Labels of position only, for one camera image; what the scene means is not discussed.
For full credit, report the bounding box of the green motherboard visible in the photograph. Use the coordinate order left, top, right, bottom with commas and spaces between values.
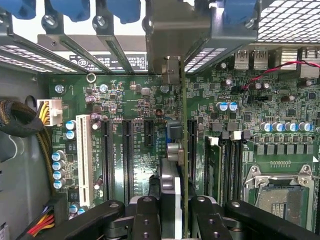
47, 44, 320, 233

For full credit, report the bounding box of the CPU socket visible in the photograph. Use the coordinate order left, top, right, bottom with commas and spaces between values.
243, 164, 319, 232

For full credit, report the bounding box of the short black expansion slot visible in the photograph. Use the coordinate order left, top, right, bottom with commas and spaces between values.
143, 119, 155, 148

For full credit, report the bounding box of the white expansion slot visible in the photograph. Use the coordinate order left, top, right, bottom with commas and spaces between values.
75, 114, 93, 208

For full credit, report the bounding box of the grey metal PC case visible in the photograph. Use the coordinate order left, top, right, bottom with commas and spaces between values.
0, 0, 320, 240

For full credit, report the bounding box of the black regulatory label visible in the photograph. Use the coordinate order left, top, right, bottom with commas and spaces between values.
69, 53, 149, 73

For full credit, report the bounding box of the perforated metal slot cover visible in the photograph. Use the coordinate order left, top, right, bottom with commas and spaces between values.
0, 44, 83, 74
184, 46, 228, 75

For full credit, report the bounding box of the blue card retention clip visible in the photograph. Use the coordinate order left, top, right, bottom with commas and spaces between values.
223, 0, 259, 25
106, 0, 141, 25
49, 0, 91, 23
6, 0, 38, 20

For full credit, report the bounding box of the multicolour wire bundle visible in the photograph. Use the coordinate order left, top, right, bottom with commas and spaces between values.
26, 203, 56, 238

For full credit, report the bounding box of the sleeved cable with white plug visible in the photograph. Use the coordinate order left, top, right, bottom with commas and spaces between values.
0, 96, 64, 198

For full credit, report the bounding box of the red and black wire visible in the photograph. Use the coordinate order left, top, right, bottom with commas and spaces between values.
240, 59, 320, 101

